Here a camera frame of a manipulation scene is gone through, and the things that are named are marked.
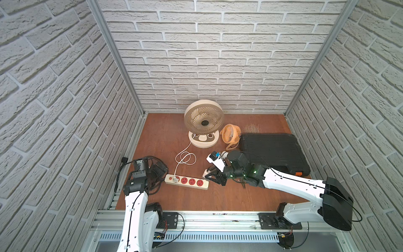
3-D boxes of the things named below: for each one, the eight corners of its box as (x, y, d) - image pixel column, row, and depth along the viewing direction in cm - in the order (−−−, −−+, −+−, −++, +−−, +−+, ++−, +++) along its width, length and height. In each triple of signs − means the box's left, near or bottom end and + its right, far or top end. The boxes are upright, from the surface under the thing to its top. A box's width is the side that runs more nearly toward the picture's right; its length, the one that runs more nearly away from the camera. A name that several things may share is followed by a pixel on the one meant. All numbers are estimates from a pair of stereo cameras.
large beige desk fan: (188, 148, 102) (183, 114, 77) (190, 134, 109) (185, 99, 85) (220, 148, 102) (225, 115, 77) (219, 134, 110) (224, 100, 85)
